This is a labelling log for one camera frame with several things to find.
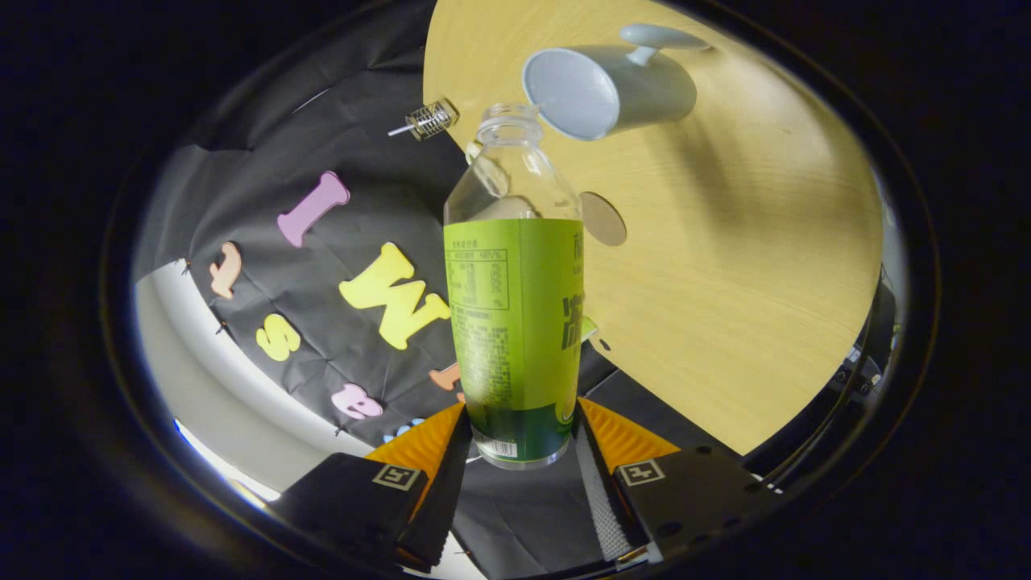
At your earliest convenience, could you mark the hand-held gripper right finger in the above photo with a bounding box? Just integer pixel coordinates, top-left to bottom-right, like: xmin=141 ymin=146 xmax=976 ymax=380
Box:
xmin=573 ymin=396 xmax=780 ymax=566

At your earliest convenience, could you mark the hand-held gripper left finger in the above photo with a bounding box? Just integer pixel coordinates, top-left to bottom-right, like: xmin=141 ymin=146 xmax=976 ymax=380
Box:
xmin=274 ymin=401 xmax=474 ymax=571

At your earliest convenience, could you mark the clear green label juice bottle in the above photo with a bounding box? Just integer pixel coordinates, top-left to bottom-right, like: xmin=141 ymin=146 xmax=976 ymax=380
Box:
xmin=443 ymin=103 xmax=586 ymax=470

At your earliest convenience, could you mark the round brown coaster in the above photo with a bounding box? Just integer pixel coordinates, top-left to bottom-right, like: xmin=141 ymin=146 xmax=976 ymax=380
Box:
xmin=580 ymin=191 xmax=628 ymax=247

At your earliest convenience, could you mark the white cup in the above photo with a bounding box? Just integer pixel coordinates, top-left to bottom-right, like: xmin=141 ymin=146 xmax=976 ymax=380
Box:
xmin=522 ymin=23 xmax=711 ymax=142

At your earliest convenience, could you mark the wooden table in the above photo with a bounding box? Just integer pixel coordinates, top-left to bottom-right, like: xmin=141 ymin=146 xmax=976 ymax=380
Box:
xmin=423 ymin=0 xmax=884 ymax=456

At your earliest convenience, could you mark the metal wire holder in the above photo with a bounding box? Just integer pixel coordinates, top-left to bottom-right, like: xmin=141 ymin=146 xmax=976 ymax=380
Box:
xmin=405 ymin=98 xmax=460 ymax=142

